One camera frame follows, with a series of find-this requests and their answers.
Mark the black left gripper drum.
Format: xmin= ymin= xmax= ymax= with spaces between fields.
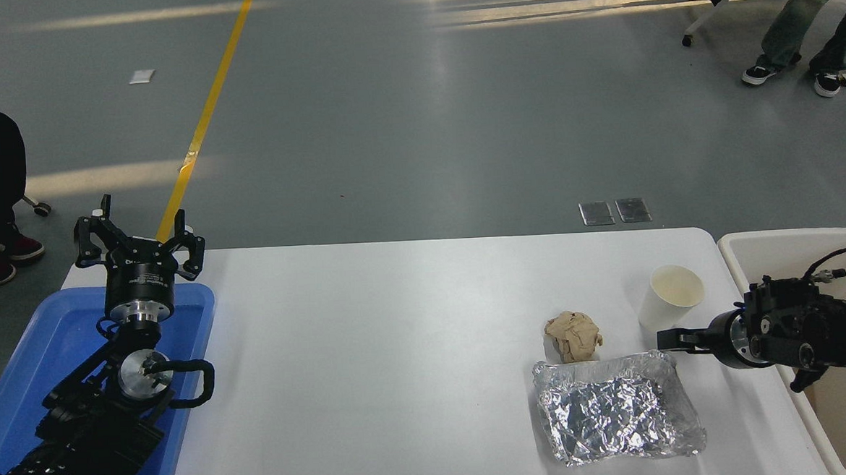
xmin=102 ymin=236 xmax=181 ymax=308

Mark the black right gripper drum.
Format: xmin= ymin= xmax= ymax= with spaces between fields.
xmin=708 ymin=310 xmax=740 ymax=368

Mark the white paper cup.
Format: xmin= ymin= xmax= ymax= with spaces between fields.
xmin=636 ymin=262 xmax=707 ymax=333

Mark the crumpled silver foil tray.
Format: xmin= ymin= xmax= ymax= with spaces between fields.
xmin=531 ymin=348 xmax=709 ymax=469

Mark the crumpled tan paper ball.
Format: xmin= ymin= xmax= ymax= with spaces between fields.
xmin=544 ymin=309 xmax=604 ymax=365

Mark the blue plastic tray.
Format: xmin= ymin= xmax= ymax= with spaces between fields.
xmin=0 ymin=280 xmax=225 ymax=475

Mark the metal floor plate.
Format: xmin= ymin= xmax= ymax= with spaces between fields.
xmin=579 ymin=200 xmax=615 ymax=227
xmin=615 ymin=197 xmax=652 ymax=223

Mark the walking person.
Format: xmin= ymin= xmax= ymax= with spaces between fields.
xmin=738 ymin=0 xmax=846 ymax=103

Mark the white frame wheeled chair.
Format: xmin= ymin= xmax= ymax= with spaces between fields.
xmin=680 ymin=0 xmax=819 ymax=48

